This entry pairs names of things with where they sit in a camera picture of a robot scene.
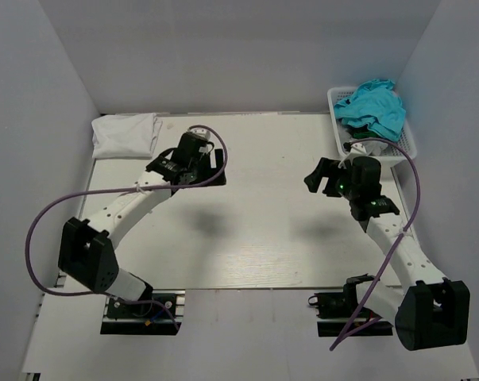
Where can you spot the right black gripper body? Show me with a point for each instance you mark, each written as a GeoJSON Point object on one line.
{"type": "Point", "coordinates": [346, 188]}

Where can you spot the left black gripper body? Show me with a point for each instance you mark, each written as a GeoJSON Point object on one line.
{"type": "Point", "coordinates": [201, 171]}

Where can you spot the white t shirt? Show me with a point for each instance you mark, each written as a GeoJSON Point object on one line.
{"type": "Point", "coordinates": [125, 136]}

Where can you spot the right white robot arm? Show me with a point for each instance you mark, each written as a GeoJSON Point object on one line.
{"type": "Point", "coordinates": [431, 310]}

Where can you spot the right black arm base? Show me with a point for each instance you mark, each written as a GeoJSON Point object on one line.
{"type": "Point", "coordinates": [332, 314]}

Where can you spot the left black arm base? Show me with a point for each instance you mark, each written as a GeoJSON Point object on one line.
{"type": "Point", "coordinates": [163, 318]}

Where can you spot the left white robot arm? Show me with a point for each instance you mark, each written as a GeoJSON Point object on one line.
{"type": "Point", "coordinates": [87, 249]}

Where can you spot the white garment in basket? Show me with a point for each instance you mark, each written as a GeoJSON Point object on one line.
{"type": "Point", "coordinates": [373, 147]}

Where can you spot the green garment in basket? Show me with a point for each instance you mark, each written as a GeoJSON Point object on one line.
{"type": "Point", "coordinates": [363, 133]}

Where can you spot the white plastic basket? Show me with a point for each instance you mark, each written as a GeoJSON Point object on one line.
{"type": "Point", "coordinates": [389, 157]}

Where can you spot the turquoise t shirt in basket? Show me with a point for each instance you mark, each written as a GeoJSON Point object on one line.
{"type": "Point", "coordinates": [376, 105]}

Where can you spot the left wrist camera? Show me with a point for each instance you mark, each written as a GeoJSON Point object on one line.
{"type": "Point", "coordinates": [206, 135]}

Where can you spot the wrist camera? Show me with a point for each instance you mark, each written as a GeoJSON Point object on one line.
{"type": "Point", "coordinates": [356, 150]}
{"type": "Point", "coordinates": [206, 135]}

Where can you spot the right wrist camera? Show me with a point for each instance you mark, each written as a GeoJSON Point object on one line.
{"type": "Point", "coordinates": [356, 150]}

